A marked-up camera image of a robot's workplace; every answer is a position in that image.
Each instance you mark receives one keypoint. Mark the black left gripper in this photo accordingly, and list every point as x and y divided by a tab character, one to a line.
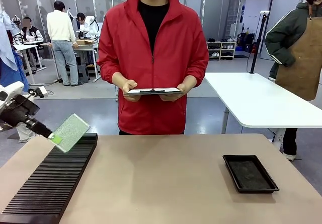
17	112

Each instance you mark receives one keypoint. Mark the green perforated PCB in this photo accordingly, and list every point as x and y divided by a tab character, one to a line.
73	129

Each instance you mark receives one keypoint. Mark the grey clipboard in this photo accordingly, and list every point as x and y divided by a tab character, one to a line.
153	91

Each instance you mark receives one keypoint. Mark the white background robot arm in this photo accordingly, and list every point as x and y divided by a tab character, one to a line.
91	25

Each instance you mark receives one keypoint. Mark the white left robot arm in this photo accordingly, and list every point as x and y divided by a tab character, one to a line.
8	89

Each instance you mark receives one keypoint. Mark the red sleeved left forearm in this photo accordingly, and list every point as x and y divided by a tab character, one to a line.
198	69

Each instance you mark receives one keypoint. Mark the red sleeved right forearm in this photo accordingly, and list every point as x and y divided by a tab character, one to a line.
108	68

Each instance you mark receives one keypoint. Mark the black slotted PCB rack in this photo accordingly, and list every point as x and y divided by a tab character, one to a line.
52	178

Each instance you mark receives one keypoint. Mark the person's right hand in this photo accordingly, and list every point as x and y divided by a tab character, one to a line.
129	84

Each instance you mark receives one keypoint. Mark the person's left hand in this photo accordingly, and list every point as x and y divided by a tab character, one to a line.
183	89

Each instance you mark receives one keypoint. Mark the person in blue shirt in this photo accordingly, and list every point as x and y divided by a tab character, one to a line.
10	75

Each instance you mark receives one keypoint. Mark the grey step stool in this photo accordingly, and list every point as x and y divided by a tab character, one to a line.
83	73

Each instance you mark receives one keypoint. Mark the white background desk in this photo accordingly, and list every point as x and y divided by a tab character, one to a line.
26	48

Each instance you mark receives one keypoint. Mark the background desk with box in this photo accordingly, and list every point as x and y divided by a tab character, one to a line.
86	46

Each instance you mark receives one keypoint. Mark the flat cardboard box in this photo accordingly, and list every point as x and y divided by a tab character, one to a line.
85	42

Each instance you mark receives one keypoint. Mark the person in white sweater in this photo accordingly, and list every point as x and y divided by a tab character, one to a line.
60	32

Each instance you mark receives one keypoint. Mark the seated person in dark jacket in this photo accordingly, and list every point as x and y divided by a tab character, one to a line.
30	31

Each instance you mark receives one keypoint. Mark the person with glasses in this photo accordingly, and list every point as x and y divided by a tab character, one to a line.
81	18

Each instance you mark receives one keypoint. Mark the person in red jacket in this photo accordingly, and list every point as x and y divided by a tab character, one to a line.
153	40

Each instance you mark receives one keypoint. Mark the wooden shoe shelf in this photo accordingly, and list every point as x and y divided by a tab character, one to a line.
221	50

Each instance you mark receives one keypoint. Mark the black shallow tray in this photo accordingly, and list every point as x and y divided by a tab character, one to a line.
249	175

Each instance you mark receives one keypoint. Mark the large white table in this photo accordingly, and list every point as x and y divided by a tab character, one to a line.
254	95

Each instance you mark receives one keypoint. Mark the black bags pile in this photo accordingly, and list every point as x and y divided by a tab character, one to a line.
246	42

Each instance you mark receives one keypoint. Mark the person in brown apron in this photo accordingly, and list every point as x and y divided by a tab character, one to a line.
299	45

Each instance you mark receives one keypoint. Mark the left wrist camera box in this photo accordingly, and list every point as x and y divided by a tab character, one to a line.
40	92

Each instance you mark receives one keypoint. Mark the black camera pole stand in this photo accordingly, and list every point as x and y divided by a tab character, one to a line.
256	45

